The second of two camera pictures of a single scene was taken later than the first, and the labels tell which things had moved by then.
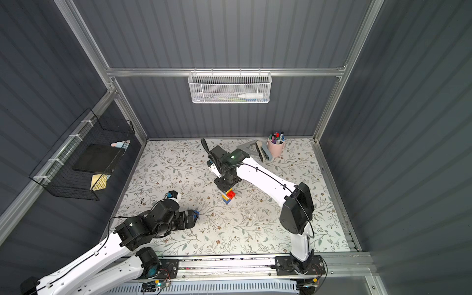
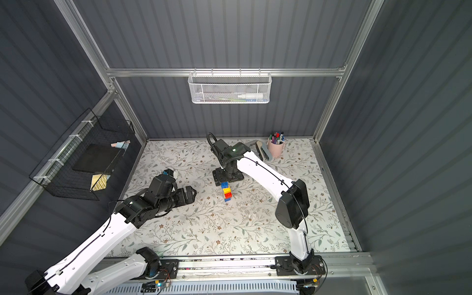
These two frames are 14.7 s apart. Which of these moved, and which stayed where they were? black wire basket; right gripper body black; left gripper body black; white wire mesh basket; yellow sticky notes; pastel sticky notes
Moved: right gripper body black; left gripper body black
Stayed: pastel sticky notes; black wire basket; white wire mesh basket; yellow sticky notes
